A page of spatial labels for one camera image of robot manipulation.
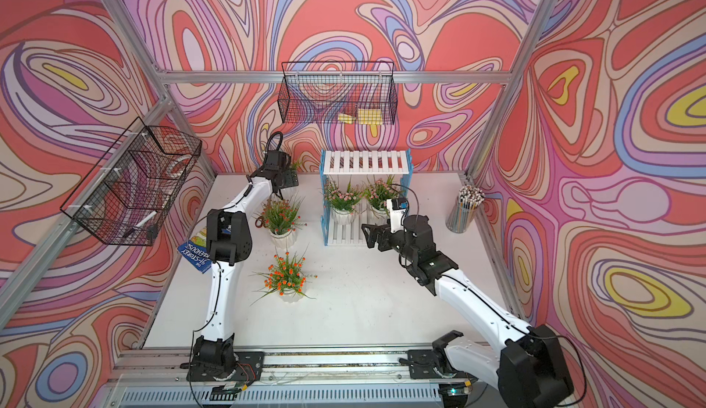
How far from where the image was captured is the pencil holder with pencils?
2.95 ft

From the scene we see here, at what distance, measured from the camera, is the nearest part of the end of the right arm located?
60cm

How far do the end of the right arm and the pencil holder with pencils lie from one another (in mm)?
320
